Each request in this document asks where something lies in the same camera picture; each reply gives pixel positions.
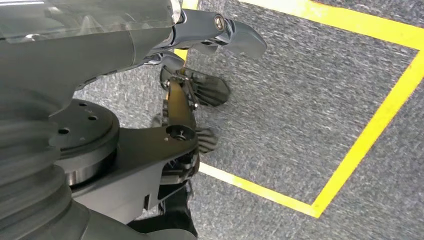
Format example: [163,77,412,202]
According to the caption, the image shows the dark robot lower body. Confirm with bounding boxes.
[71,64,232,240]

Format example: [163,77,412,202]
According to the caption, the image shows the black round robot housing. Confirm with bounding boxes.
[48,98,121,188]

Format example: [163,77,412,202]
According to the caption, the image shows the yellow floor tape square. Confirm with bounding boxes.
[173,0,424,220]

